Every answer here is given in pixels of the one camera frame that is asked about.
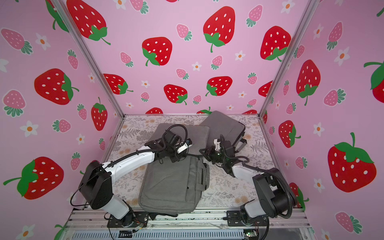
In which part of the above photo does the grey laptop sleeve at back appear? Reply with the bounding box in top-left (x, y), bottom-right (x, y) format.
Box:
top-left (199, 111), bottom-right (246, 147)

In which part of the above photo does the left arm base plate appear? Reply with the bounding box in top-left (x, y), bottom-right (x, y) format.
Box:
top-left (107, 211), bottom-right (149, 228)

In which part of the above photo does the grey laptop bag with handles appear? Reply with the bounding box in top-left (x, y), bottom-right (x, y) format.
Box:
top-left (149, 123), bottom-right (210, 155)

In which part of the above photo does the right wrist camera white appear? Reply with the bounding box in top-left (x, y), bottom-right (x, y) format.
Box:
top-left (214, 139), bottom-right (222, 152)

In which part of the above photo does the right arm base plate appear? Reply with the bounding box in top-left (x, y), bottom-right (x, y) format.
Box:
top-left (223, 211), bottom-right (268, 227)

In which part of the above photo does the aluminium front rail frame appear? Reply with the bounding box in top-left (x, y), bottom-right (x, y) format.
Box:
top-left (56, 208), bottom-right (316, 240)

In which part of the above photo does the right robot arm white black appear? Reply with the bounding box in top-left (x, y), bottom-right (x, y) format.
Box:
top-left (200, 139), bottom-right (297, 226)

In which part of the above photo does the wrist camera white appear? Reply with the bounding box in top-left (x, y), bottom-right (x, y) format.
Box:
top-left (177, 140), bottom-right (192, 154)
top-left (214, 139), bottom-right (222, 152)

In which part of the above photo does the large grey backpack bag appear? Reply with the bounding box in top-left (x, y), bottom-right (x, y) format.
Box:
top-left (139, 156), bottom-right (210, 216)

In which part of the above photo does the floral table mat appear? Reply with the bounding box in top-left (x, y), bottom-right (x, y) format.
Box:
top-left (102, 115), bottom-right (275, 209)

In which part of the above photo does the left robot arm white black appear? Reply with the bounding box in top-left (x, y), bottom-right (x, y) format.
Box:
top-left (77, 124), bottom-right (192, 226)

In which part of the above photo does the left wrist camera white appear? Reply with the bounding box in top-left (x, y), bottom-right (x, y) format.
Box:
top-left (177, 140), bottom-right (192, 154)

